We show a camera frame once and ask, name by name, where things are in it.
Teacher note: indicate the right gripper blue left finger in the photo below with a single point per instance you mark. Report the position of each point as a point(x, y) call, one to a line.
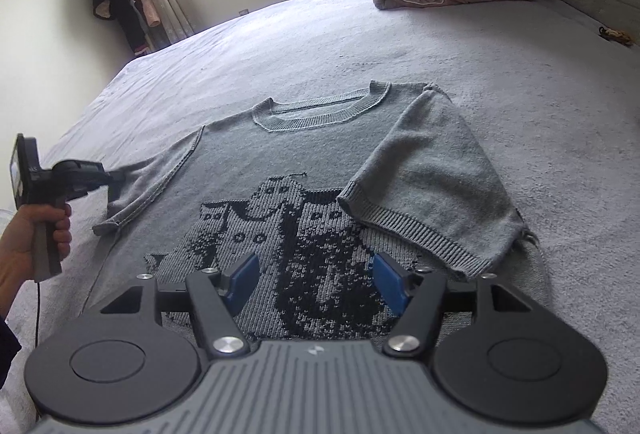
point(238, 282)

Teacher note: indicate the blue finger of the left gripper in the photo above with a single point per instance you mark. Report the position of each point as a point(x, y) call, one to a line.
point(118, 184)

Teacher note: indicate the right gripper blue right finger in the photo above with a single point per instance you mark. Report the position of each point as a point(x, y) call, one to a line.
point(393, 282)

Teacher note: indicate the grey knitted cat sweater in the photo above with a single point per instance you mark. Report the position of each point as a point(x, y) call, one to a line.
point(316, 189)

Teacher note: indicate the person left hand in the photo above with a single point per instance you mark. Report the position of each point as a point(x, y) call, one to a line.
point(16, 246)

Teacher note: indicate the light grey bed sheet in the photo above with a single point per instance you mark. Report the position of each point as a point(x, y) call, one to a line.
point(554, 107)

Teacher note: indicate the brown yellow small cloth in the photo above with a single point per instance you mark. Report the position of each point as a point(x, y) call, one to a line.
point(618, 36)

